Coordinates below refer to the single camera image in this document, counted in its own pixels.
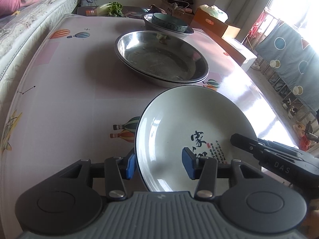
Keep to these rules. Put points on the white box under orange box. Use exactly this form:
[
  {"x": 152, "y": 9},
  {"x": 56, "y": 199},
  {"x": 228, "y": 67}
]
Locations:
[{"x": 237, "y": 51}]

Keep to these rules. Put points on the teal ceramic bowl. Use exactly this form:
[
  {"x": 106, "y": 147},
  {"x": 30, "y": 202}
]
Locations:
[{"x": 169, "y": 22}]

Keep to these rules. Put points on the white mattress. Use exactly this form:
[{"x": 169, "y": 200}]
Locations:
[{"x": 21, "y": 36}]

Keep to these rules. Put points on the open brown cardboard box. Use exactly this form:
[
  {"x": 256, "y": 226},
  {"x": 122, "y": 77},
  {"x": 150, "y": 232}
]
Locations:
[{"x": 177, "y": 7}]

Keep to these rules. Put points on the green bok choy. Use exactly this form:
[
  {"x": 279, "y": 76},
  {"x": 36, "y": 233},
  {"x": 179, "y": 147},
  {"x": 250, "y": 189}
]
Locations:
[{"x": 112, "y": 9}]

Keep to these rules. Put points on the white ceramic plate with calligraphy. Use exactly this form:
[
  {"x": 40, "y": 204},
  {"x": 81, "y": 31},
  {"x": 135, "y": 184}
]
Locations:
[{"x": 198, "y": 118}]

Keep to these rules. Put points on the white plastic bag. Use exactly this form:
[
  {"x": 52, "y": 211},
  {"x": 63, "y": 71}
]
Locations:
[{"x": 214, "y": 11}]

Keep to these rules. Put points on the medium steel bowl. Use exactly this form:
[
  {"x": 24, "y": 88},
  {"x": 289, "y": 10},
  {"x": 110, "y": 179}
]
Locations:
[{"x": 151, "y": 26}]

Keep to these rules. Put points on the dark printed flat box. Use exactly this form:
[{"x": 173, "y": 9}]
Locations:
[{"x": 128, "y": 11}]

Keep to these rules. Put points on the pink balloon tablecloth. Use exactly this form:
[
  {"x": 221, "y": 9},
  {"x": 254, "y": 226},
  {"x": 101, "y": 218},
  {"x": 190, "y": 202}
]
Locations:
[{"x": 74, "y": 92}]

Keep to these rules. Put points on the orange cardboard box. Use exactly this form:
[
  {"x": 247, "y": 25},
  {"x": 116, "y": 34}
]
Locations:
[{"x": 204, "y": 21}]

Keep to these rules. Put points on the pair of sneakers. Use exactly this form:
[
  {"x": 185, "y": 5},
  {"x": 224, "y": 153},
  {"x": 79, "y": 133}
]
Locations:
[{"x": 290, "y": 108}]

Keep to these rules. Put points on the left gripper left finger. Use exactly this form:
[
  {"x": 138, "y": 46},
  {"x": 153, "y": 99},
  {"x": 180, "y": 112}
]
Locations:
[{"x": 113, "y": 171}]

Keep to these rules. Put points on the large steel bowl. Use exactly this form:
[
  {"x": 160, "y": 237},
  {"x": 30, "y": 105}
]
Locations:
[{"x": 162, "y": 62}]

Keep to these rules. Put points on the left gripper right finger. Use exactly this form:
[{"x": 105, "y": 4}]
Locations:
[{"x": 208, "y": 170}]

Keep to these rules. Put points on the blue hanging cloth with circles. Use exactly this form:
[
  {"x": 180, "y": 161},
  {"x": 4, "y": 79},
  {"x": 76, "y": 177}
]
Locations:
[{"x": 295, "y": 61}]

